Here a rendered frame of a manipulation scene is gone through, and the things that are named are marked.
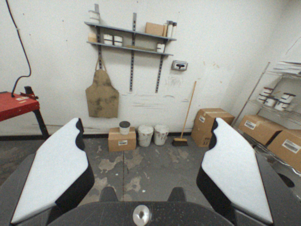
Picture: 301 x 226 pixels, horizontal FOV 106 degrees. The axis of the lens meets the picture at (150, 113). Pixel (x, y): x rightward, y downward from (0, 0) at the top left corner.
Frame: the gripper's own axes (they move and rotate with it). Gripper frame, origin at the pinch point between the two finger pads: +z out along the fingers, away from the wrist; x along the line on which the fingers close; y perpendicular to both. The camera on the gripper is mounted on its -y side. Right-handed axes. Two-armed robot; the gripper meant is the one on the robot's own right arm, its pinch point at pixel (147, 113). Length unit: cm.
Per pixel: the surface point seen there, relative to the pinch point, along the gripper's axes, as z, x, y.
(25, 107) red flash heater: 93, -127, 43
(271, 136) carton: 121, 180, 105
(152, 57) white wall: 195, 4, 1
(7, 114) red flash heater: 80, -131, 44
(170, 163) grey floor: 128, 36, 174
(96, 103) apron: 170, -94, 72
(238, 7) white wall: 220, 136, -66
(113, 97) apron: 179, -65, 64
